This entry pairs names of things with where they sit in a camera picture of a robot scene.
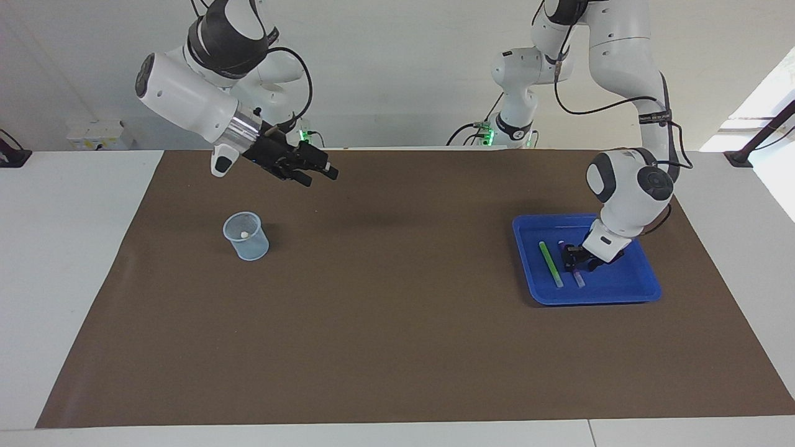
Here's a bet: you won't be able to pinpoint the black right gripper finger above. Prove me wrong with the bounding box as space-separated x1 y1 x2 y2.
297 142 340 181
276 165 313 187

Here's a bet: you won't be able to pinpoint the purple pen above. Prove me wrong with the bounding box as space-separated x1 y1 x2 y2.
557 240 586 288

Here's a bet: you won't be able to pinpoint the green pen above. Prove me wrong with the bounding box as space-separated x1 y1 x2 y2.
538 242 565 289

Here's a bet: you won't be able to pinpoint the blue plastic tray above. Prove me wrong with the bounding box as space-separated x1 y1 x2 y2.
512 214 663 306

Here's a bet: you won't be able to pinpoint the clear plastic cup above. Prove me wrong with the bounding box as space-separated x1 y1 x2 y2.
222 211 270 261

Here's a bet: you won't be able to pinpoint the white socket box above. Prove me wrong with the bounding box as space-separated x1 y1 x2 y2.
67 121 134 151

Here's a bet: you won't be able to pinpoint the brown table mat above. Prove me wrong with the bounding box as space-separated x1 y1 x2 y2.
35 149 795 429

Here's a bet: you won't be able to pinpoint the black angled stand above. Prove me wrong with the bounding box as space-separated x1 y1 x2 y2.
724 99 795 168

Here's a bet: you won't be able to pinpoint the black table clamp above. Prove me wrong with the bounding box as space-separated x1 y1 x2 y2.
0 129 33 168

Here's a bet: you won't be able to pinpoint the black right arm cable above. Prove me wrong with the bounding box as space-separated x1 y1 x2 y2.
248 47 313 134

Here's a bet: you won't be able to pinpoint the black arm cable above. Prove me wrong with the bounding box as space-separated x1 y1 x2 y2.
248 47 313 134
553 37 693 171

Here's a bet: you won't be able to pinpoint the black base cable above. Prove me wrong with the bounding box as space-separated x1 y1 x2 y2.
446 93 505 147

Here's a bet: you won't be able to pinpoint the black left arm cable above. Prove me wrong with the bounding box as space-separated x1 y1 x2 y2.
553 37 693 171

